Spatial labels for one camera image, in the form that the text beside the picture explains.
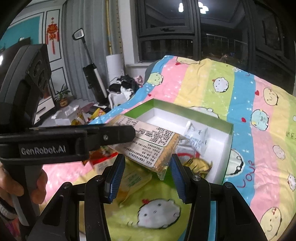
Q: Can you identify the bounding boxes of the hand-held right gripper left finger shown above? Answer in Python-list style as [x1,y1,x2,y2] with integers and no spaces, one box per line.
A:
[28,154,126,241]

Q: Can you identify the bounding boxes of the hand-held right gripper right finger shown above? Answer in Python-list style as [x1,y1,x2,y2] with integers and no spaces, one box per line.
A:
[170,153,266,241]

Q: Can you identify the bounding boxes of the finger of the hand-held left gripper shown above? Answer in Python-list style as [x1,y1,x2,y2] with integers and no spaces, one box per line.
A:
[29,123,109,131]
[84,125,136,154]

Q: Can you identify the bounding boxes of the yellow green chip packet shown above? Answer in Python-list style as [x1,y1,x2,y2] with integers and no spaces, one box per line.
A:
[117,160,153,207]

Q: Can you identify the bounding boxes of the red cartoon snack packet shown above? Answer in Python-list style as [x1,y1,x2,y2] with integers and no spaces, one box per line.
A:
[89,146,118,173]

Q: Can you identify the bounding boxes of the gold black snack packet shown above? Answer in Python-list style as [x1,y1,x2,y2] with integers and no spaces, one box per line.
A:
[184,158,213,179]

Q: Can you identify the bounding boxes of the clear biscuit packet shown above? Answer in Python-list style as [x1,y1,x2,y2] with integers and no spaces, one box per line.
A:
[107,116,185,181]

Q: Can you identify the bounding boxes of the white peanut snack packet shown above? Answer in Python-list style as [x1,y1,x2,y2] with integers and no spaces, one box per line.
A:
[184,120,210,154]

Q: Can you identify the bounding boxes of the green cardboard box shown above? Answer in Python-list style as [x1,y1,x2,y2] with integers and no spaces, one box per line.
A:
[122,98,233,186]

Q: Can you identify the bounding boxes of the person's left forearm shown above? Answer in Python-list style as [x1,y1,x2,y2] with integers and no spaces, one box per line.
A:
[0,198,21,234]

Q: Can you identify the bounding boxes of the person's left hand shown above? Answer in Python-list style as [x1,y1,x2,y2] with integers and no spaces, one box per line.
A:
[0,162,48,207]

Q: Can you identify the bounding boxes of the pile of scattered packaging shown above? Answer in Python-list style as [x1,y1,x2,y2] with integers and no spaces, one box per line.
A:
[51,104,109,127]

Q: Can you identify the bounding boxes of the potted green plant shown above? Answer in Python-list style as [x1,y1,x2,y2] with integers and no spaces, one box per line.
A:
[54,85,71,107]

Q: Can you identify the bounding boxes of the white low cabinet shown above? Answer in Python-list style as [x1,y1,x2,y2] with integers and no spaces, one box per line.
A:
[32,96,56,124]

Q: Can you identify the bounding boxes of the pile of black white clothes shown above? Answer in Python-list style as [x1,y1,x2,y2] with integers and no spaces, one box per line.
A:
[107,74,144,108]

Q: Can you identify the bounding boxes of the upright floor washer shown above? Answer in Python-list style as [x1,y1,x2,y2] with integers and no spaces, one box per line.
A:
[72,28,109,103]

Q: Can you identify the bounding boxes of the white cylinder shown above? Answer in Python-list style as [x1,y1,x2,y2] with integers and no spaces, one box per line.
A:
[106,54,125,81]

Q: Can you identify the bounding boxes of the grey curtain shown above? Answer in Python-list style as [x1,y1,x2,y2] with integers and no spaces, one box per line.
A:
[60,0,121,102]

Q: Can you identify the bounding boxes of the striped cartoon blanket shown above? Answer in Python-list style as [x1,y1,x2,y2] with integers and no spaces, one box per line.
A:
[39,54,296,241]

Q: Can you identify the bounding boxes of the red knot ornament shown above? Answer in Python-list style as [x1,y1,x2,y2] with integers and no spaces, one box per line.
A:
[46,20,60,55]

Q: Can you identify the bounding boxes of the dark framed window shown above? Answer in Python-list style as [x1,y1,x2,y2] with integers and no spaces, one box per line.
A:
[134,0,296,77]

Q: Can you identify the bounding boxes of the yellow vertical pipe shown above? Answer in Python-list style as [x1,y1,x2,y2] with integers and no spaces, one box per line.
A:
[105,0,114,56]

